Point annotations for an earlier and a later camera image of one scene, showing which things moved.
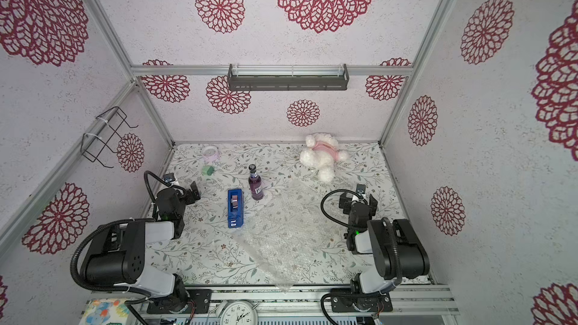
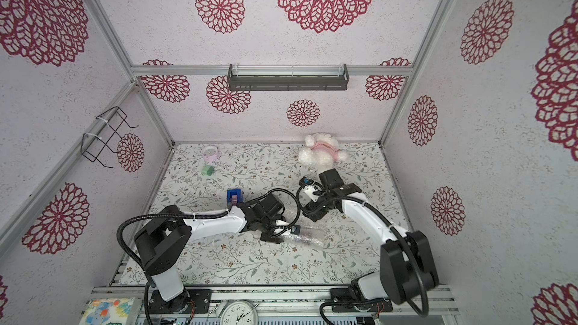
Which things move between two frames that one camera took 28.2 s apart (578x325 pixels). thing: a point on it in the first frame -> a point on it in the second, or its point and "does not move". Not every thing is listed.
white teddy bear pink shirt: [322, 155] does not move
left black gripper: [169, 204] -> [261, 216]
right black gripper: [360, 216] -> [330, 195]
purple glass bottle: [256, 184] -> [308, 240]
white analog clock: [238, 313] does not move
